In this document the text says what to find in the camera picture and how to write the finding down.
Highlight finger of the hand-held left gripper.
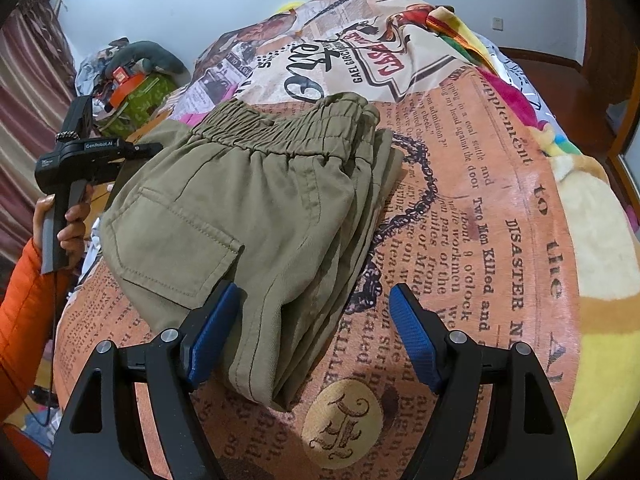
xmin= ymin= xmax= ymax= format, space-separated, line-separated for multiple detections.
xmin=119 ymin=142 xmax=164 ymax=161

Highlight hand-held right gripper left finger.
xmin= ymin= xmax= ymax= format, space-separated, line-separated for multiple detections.
xmin=47 ymin=282 xmax=242 ymax=480

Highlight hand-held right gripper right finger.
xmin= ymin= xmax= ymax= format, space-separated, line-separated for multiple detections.
xmin=389 ymin=283 xmax=576 ymax=480

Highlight olive green pants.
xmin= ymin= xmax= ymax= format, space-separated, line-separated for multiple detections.
xmin=99 ymin=91 xmax=404 ymax=411

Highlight person's left forearm orange sleeve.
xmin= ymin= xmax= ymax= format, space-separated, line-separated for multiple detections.
xmin=0 ymin=237 xmax=72 ymax=429

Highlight person's left hand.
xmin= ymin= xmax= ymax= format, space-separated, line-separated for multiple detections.
xmin=32 ymin=186 xmax=96 ymax=277

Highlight green patterned bag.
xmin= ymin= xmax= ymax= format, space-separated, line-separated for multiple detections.
xmin=107 ymin=72 xmax=174 ymax=134

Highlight orange box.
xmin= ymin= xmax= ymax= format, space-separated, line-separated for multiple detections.
xmin=108 ymin=64 xmax=146 ymax=106

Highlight pile of clothes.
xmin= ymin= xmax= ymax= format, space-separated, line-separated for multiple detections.
xmin=74 ymin=37 xmax=132 ymax=97

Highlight grey plush cushion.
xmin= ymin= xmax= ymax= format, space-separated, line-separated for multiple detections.
xmin=120 ymin=39 xmax=186 ymax=75

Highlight white lace cloth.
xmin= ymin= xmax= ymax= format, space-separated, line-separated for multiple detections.
xmin=74 ymin=239 xmax=109 ymax=282

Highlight striped pink curtain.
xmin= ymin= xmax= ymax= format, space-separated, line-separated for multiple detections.
xmin=0 ymin=0 xmax=82 ymax=262

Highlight newspaper print blanket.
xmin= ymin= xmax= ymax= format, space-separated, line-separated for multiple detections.
xmin=52 ymin=0 xmax=592 ymax=480

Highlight rainbow plush blanket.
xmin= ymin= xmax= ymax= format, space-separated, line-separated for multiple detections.
xmin=425 ymin=4 xmax=640 ymax=449

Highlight clothes on floor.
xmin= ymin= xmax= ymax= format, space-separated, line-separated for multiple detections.
xmin=19 ymin=407 xmax=62 ymax=442

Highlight red cloth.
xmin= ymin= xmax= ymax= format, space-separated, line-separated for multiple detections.
xmin=0 ymin=422 xmax=52 ymax=480

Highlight white patterned bed sheet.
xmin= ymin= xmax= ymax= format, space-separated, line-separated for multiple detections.
xmin=474 ymin=30 xmax=584 ymax=157

